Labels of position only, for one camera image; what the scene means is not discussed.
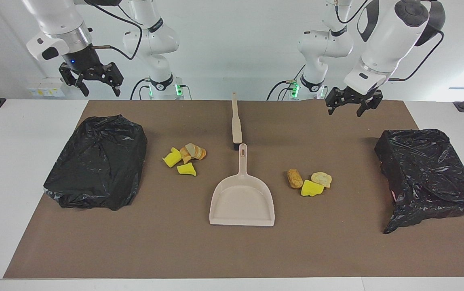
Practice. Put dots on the sliced bread loaf toy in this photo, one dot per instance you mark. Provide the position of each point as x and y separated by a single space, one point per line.
197 151

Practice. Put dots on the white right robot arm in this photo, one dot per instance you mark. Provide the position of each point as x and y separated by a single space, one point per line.
54 16

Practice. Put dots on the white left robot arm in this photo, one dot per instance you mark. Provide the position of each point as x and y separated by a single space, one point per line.
393 36

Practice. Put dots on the black bag lined trash bin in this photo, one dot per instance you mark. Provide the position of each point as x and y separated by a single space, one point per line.
94 161

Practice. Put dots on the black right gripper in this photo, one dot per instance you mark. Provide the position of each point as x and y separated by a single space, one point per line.
84 62

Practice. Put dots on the yellow sponge scrap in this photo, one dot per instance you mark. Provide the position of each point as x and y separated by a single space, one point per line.
311 189
186 169
171 159

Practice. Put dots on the black bag over pink bin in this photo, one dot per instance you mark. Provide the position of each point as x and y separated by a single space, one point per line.
430 173

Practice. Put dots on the white wall socket boxes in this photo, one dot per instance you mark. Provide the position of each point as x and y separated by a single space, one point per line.
44 88

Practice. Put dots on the pale round bread piece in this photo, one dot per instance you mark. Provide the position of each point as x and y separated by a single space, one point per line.
321 179

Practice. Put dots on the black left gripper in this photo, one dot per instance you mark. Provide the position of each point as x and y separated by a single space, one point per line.
353 95

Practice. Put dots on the brown oblong bread piece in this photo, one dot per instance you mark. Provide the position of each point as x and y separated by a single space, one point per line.
295 178

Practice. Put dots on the beige hand brush black bristles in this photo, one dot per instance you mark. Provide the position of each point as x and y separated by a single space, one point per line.
236 125

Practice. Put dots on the brown table mat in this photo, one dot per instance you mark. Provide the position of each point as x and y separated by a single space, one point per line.
216 250

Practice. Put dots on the beige plastic dustpan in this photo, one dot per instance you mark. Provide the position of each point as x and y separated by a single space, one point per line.
242 202

